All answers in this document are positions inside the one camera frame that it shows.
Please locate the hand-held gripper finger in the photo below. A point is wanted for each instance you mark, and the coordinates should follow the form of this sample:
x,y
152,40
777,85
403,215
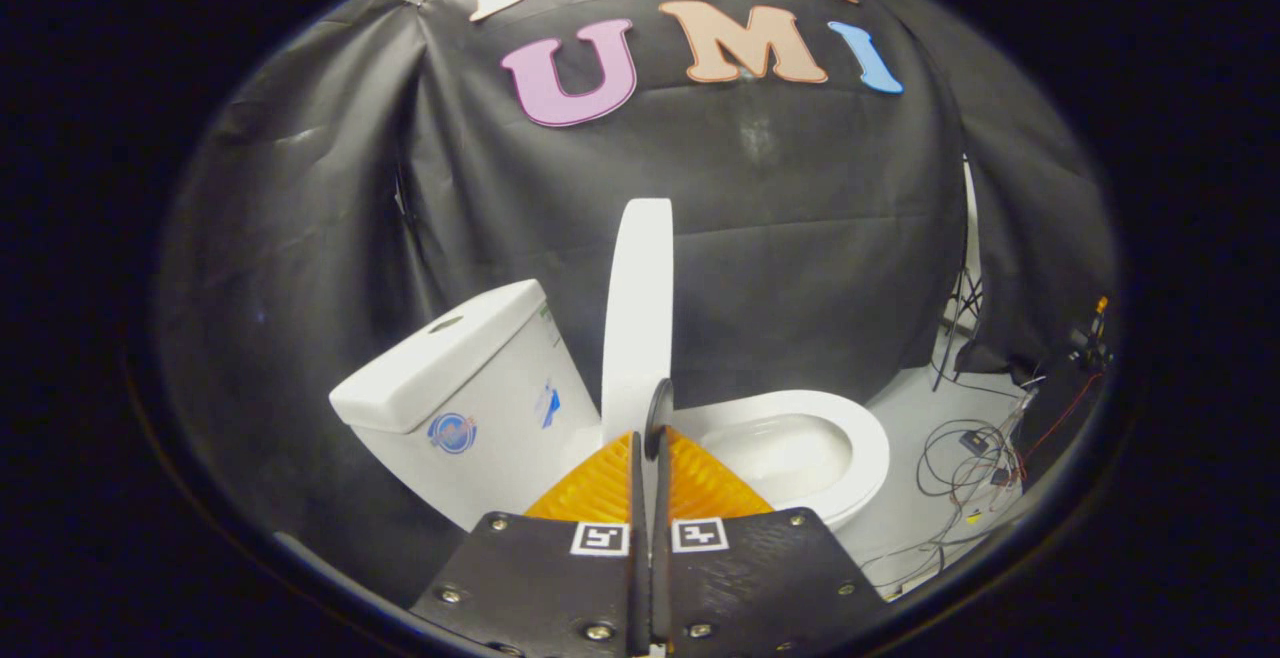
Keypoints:
x,y
661,538
638,538

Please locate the black round lid tab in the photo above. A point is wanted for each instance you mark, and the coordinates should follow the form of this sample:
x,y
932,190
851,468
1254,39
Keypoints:
x,y
660,418

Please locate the white toilet lid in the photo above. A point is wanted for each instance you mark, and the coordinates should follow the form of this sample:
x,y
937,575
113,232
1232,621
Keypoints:
x,y
638,318

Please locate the white toilet seat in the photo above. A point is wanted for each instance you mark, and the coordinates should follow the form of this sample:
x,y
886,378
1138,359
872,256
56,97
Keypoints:
x,y
862,438

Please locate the white ceramic toilet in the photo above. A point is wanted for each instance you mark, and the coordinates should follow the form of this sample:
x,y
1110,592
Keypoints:
x,y
470,388

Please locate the black backdrop cloth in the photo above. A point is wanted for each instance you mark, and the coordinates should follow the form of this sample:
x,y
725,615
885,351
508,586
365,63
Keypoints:
x,y
780,238

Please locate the small black adapter box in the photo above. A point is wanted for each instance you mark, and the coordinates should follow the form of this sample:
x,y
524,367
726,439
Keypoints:
x,y
974,441
1000,476

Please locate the black tripod stand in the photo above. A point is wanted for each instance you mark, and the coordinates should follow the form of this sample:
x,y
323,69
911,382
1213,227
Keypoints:
x,y
962,308

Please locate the orange black hand-held device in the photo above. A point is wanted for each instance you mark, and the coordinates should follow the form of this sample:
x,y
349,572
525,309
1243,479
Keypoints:
x,y
1092,343

